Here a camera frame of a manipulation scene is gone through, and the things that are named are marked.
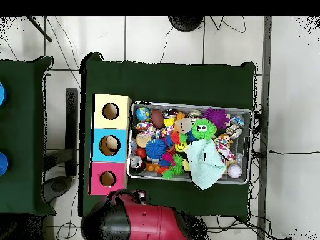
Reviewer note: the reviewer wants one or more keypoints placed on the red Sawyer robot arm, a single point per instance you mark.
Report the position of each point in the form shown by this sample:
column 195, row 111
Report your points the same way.
column 150, row 220

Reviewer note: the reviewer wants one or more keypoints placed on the wooden box with three holes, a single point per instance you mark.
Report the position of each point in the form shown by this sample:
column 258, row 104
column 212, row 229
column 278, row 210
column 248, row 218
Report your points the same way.
column 100, row 120

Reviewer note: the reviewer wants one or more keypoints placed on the shallow clear mesh bin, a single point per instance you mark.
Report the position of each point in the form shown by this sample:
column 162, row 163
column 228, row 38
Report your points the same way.
column 241, row 150

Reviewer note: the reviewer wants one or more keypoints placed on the colourful spotted cloth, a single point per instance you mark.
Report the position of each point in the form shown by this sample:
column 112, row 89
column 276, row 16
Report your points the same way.
column 147, row 128

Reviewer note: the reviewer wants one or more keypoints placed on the small brown football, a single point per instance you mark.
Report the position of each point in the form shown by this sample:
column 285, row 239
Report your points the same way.
column 157, row 118

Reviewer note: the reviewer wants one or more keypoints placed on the blue spiky rubber ball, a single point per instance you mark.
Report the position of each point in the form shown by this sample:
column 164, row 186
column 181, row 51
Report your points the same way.
column 155, row 148

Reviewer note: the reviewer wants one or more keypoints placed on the plain wooden block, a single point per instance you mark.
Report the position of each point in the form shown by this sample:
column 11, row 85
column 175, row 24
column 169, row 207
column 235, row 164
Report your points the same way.
column 183, row 124

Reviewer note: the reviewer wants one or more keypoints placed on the small globe ball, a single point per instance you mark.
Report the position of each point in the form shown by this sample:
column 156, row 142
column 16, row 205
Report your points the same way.
column 143, row 113

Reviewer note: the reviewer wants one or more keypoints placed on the black and red soda can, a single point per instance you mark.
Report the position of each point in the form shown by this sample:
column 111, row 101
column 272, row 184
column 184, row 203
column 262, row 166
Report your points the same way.
column 136, row 162

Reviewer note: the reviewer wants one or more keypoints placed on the green spiky toy with eyes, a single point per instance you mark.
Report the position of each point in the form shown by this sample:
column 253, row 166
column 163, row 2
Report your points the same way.
column 203, row 130

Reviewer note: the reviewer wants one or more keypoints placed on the mint green knitted cloth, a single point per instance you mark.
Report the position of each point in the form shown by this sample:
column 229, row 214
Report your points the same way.
column 205, row 162

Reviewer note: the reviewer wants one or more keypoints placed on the purple spiky rubber toy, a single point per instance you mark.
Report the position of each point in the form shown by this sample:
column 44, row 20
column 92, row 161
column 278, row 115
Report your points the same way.
column 216, row 117

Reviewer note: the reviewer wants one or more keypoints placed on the white baseball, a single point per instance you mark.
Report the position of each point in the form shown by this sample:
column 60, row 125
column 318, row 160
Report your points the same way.
column 235, row 171

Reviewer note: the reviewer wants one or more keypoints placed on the black upright panel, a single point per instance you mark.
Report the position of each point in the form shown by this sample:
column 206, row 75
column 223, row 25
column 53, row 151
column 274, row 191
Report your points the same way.
column 71, row 125

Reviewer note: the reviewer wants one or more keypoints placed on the round black stand base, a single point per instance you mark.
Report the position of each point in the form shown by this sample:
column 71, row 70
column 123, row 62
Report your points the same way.
column 186, row 23

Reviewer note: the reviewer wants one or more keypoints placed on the grey round floor base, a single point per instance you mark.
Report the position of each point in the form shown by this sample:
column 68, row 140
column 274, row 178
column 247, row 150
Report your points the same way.
column 58, row 187

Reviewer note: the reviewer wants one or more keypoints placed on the black rod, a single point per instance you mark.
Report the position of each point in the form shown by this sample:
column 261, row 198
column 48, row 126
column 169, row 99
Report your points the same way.
column 40, row 28

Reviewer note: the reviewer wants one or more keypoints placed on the blue round object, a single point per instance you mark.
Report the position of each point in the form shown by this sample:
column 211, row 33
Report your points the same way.
column 3, row 163
column 2, row 93

